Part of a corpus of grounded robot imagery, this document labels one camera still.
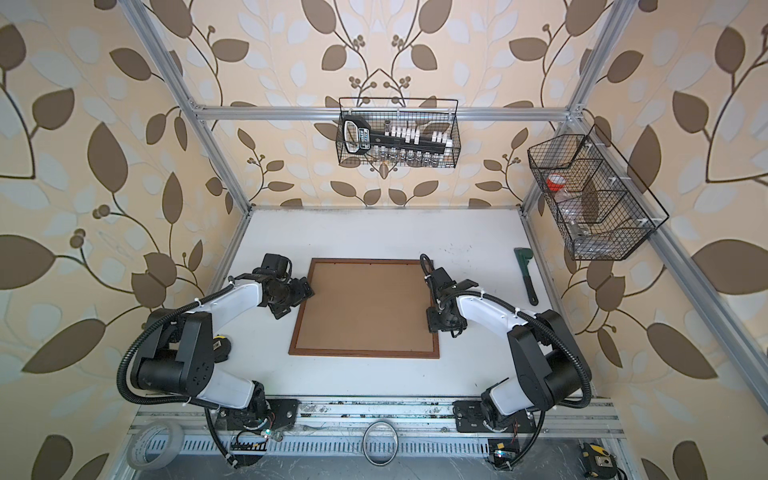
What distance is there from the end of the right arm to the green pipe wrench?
0.34 metres

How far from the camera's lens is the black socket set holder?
2.75ft

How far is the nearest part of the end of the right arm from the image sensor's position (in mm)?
646

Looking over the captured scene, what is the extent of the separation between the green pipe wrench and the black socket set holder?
466 millimetres

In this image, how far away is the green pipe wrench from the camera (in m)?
0.97

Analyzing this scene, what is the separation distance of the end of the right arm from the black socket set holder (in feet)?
1.02
